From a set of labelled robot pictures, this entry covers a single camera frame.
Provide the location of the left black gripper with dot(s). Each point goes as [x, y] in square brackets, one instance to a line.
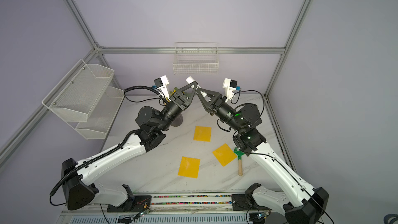
[179, 101]

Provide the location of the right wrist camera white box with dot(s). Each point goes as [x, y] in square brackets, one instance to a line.
[230, 87]

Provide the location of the green head wooden hammer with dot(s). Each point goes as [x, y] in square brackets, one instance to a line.
[239, 154]

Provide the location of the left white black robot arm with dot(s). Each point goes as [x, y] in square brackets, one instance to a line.
[78, 177]

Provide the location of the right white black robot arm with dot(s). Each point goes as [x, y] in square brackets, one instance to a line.
[299, 201]

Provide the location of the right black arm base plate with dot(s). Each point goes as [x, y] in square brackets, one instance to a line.
[241, 202]

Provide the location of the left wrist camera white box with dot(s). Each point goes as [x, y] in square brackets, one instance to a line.
[161, 84]

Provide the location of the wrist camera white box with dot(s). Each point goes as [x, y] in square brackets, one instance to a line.
[161, 84]
[230, 87]

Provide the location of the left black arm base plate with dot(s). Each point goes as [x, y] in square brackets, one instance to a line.
[140, 204]

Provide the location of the dark ribbed vase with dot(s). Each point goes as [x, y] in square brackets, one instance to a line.
[177, 121]

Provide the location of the white mesh lower shelf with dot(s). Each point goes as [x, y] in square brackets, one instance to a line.
[100, 121]

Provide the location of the white wire wall basket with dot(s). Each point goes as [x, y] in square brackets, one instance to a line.
[195, 58]

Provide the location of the white mesh upper shelf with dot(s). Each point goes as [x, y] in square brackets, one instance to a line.
[75, 97]

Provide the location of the yellow envelope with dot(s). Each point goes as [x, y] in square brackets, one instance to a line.
[202, 134]
[189, 167]
[224, 154]

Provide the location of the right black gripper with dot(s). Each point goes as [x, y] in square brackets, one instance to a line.
[219, 102]

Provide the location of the white mesh shelf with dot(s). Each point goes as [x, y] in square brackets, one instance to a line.
[75, 97]
[100, 121]

